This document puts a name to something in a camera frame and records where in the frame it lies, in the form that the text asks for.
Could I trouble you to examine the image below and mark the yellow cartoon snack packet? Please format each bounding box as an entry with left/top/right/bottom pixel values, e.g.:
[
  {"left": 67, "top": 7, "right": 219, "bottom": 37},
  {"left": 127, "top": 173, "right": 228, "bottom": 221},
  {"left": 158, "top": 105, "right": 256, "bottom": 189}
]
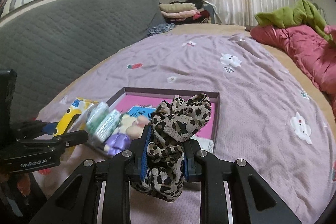
[{"left": 53, "top": 97, "right": 98, "bottom": 137}]

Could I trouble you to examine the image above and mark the pink quilted comforter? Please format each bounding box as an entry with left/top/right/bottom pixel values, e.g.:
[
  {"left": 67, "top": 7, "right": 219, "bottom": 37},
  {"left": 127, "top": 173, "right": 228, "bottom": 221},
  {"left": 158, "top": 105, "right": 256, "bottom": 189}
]
[{"left": 250, "top": 25, "right": 335, "bottom": 112}]

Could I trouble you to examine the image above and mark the hand with red nails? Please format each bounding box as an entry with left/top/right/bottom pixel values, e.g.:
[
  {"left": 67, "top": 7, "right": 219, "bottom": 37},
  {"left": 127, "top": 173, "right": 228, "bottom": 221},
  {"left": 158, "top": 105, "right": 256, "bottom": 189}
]
[{"left": 1, "top": 172, "right": 31, "bottom": 199}]

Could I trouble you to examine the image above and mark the pink and blue book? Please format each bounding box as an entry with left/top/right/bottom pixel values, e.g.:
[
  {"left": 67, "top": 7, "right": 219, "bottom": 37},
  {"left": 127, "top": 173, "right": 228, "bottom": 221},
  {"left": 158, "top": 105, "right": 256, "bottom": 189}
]
[{"left": 114, "top": 93, "right": 217, "bottom": 140}]

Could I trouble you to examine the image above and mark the beige bear with tiara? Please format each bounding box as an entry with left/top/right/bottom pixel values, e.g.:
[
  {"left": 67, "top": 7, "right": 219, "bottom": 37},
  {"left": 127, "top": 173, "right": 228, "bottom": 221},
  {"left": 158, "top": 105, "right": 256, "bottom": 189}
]
[{"left": 125, "top": 115, "right": 149, "bottom": 140}]

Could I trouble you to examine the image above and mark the blue patterned cloth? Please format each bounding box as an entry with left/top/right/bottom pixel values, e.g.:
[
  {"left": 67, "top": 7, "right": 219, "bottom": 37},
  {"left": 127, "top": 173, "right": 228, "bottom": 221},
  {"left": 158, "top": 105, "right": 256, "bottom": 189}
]
[{"left": 147, "top": 23, "right": 175, "bottom": 36}]

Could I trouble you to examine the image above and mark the floral white scrunchie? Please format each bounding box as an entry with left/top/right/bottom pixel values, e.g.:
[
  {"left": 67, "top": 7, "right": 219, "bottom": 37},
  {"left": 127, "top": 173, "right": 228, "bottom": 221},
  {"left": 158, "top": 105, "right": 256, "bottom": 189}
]
[{"left": 193, "top": 136, "right": 214, "bottom": 153}]

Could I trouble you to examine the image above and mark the leopard print scrunchie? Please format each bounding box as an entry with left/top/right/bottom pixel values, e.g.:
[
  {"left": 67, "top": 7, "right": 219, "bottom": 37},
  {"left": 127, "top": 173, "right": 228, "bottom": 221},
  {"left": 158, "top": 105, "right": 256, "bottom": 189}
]
[{"left": 130, "top": 93, "right": 213, "bottom": 203}]

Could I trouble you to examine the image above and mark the stack of folded clothes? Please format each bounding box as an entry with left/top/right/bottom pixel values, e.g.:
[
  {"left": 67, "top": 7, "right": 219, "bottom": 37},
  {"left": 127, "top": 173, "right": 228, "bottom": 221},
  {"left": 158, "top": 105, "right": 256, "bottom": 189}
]
[{"left": 159, "top": 0, "right": 214, "bottom": 25}]

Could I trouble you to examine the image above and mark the grey quilted headboard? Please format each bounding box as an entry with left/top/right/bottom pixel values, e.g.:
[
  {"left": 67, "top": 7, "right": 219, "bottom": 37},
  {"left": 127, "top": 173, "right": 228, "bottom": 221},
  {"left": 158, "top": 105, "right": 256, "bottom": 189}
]
[{"left": 1, "top": 0, "right": 164, "bottom": 122}]

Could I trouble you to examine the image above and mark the shallow purple cardboard box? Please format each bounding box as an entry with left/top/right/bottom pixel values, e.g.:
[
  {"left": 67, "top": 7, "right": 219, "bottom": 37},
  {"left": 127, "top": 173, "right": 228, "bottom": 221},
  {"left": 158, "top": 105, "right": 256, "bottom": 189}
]
[{"left": 85, "top": 86, "right": 221, "bottom": 159}]

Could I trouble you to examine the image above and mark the cream bear purple dress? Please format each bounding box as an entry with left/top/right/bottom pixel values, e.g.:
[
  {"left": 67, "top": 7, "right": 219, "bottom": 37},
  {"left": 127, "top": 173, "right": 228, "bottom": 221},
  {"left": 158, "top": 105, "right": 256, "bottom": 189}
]
[{"left": 104, "top": 114, "right": 133, "bottom": 157}]

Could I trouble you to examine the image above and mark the green tissue pack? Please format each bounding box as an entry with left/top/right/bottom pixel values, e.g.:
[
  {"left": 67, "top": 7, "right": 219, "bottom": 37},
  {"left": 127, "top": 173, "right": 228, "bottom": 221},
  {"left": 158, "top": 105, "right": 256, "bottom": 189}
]
[
  {"left": 85, "top": 102, "right": 109, "bottom": 135},
  {"left": 93, "top": 110, "right": 121, "bottom": 143}
]

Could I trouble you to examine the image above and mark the green blanket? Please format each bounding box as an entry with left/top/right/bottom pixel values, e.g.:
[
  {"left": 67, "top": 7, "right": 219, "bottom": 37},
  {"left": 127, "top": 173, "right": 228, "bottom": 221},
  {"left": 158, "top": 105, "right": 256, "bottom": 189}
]
[{"left": 255, "top": 0, "right": 335, "bottom": 47}]

